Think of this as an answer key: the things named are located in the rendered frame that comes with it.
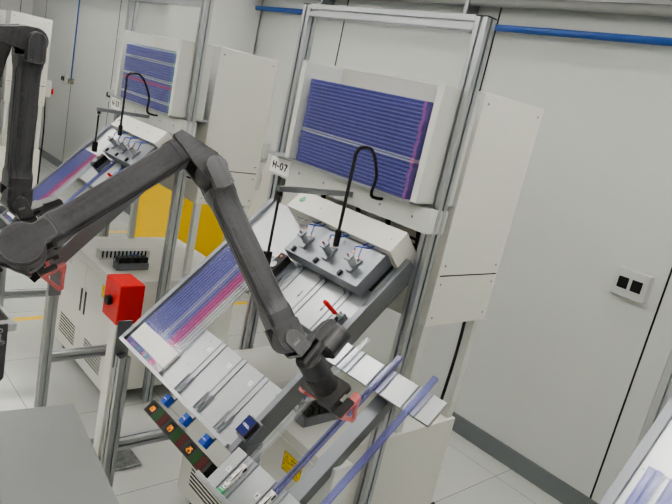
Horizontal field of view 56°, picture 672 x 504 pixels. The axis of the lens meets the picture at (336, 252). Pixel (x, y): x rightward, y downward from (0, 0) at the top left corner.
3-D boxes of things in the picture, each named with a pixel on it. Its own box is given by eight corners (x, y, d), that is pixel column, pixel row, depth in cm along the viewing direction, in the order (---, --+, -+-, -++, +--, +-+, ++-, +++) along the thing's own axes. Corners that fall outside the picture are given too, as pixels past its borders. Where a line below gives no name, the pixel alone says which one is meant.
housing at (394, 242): (404, 283, 184) (389, 251, 175) (303, 234, 219) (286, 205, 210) (422, 265, 187) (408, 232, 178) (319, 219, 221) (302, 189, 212)
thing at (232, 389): (236, 451, 161) (230, 445, 159) (129, 344, 207) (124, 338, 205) (288, 396, 167) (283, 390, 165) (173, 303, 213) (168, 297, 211)
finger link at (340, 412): (348, 398, 145) (335, 375, 138) (370, 413, 140) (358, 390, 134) (328, 421, 142) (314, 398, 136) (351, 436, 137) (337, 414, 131)
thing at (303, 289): (336, 352, 175) (330, 342, 171) (215, 272, 221) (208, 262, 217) (412, 271, 185) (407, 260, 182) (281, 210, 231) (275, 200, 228)
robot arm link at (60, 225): (185, 133, 136) (194, 114, 127) (224, 184, 137) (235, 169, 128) (-8, 249, 117) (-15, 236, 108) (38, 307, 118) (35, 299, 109)
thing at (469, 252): (354, 592, 218) (486, 92, 177) (244, 477, 267) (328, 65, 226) (469, 533, 263) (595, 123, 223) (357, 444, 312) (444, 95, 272)
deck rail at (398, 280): (242, 464, 161) (230, 453, 157) (238, 460, 163) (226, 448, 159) (417, 274, 184) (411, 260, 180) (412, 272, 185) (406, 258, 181)
